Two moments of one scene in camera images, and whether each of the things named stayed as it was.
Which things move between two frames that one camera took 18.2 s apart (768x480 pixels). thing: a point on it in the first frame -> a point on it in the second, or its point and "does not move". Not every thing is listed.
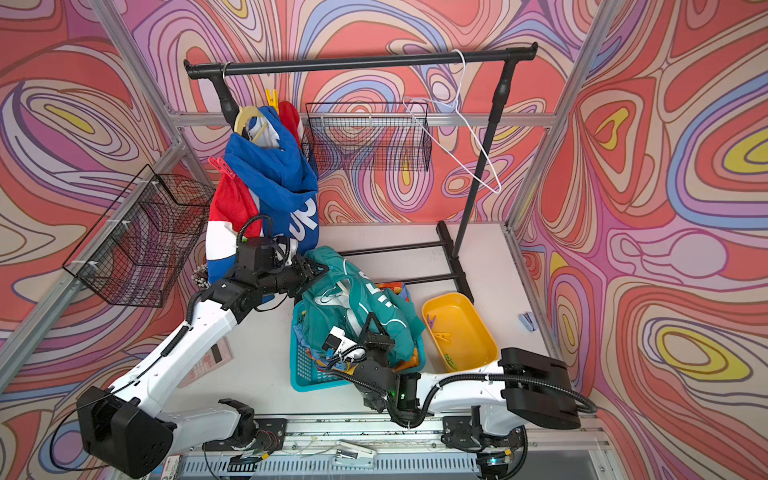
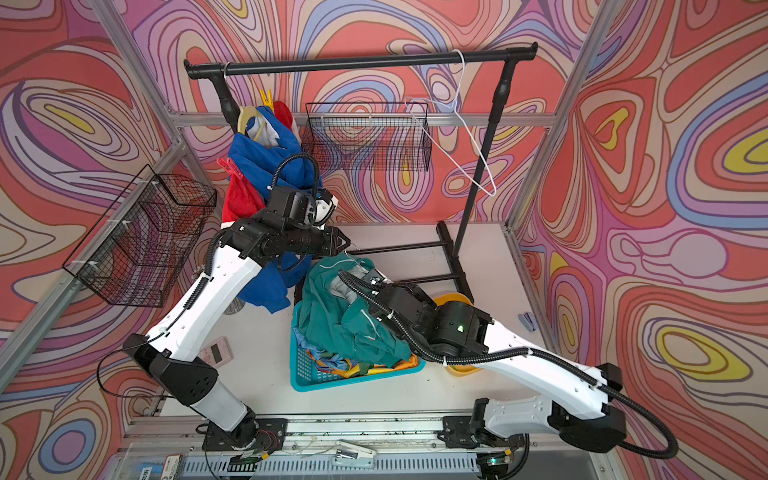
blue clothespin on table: x=529 y=321 does not move
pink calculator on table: x=217 y=357 does not move
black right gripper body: x=371 y=405 -> x=416 y=292
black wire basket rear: x=369 y=135 does not move
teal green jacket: x=344 y=295 does not move
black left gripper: x=305 y=273 -> x=331 y=236
